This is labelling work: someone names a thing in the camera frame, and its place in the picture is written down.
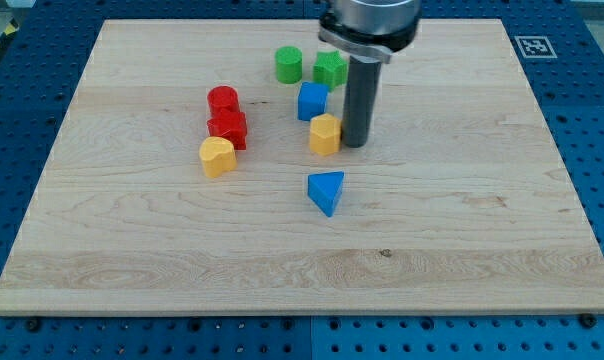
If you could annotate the green star block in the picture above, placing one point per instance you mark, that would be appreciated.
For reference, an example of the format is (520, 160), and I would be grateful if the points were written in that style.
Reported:
(330, 69)

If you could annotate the black white fiducial marker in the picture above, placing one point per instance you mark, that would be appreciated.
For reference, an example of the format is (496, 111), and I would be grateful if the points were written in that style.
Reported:
(535, 47)

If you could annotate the yellow hexagon block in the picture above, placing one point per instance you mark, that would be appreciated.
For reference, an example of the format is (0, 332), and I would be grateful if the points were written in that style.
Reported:
(325, 134)

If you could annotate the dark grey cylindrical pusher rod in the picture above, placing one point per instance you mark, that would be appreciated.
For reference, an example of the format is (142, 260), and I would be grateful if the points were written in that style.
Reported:
(359, 100)

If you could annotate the blue triangle block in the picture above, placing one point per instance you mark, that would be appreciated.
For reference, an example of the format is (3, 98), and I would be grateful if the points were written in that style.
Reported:
(325, 190)

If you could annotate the red star block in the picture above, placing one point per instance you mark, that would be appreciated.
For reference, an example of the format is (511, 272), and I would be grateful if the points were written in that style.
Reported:
(231, 126)

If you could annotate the blue cube block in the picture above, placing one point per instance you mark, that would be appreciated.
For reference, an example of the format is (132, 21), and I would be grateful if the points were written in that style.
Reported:
(312, 100)

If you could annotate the yellow heart block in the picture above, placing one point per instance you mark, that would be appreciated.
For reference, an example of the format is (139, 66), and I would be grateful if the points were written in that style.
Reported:
(217, 156)

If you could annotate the red cylinder block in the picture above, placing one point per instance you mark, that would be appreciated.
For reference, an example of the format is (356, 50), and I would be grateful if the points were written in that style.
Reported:
(222, 98)

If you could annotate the green cylinder block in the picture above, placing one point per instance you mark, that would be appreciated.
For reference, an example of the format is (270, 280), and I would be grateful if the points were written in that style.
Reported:
(288, 64)

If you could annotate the wooden board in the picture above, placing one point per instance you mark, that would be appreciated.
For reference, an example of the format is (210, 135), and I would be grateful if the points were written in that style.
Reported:
(459, 204)

